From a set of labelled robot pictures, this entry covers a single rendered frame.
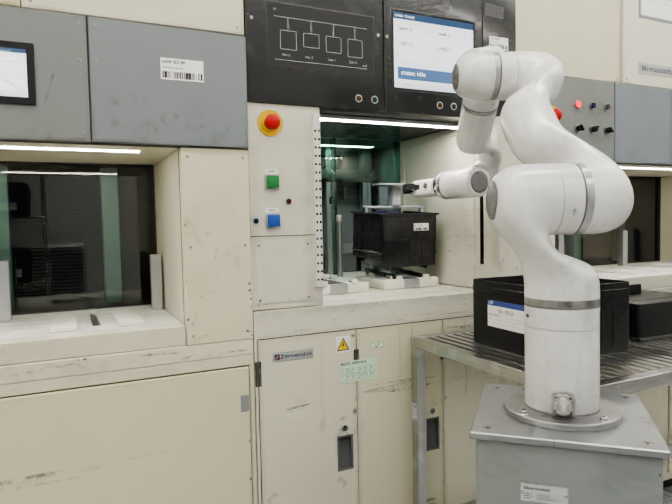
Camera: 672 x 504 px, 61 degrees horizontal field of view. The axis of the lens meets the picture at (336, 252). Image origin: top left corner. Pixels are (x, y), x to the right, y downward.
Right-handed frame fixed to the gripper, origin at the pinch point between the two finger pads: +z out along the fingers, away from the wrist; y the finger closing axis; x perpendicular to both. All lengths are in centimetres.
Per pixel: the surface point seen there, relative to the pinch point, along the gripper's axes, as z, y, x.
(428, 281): 2.4, 6.3, -30.9
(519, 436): -91, -43, -43
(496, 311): -44, -5, -34
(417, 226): 3.2, 2.8, -12.3
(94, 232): 28, -95, -11
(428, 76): -17.4, -6.5, 31.4
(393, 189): 10.9, -1.5, 0.5
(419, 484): -22, -15, -86
